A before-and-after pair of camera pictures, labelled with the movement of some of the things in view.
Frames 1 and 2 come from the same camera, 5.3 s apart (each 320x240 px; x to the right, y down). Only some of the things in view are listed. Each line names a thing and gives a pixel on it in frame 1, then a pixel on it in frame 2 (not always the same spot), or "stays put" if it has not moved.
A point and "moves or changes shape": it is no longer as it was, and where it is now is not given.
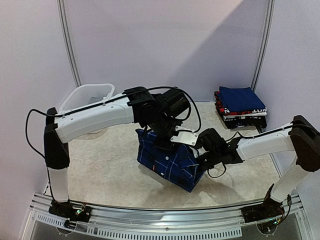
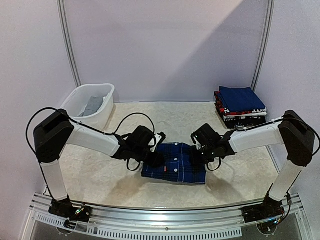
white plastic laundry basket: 86,95 stays put
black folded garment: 239,122 stays put
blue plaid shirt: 177,164 moves or changes shape
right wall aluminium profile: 267,43 stays put
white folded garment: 224,117 stays put
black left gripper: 160,142 → 155,162
